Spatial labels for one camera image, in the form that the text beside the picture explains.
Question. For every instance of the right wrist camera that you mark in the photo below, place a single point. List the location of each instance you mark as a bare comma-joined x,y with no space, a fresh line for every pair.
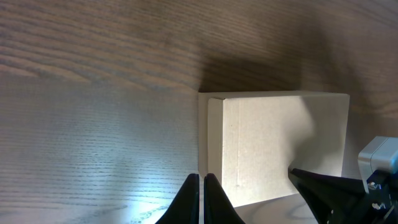
379,154

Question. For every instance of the cardboard box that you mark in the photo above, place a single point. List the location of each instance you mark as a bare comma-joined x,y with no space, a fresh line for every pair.
250,140

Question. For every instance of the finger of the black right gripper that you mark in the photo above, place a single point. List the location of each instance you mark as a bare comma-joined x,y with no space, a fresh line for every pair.
331,199

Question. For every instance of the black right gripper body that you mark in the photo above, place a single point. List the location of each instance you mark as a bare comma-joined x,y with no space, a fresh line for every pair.
379,205

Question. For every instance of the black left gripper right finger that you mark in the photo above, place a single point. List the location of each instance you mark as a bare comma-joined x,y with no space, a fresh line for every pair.
217,207

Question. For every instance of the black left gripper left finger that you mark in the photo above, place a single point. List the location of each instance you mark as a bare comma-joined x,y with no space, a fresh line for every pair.
185,207

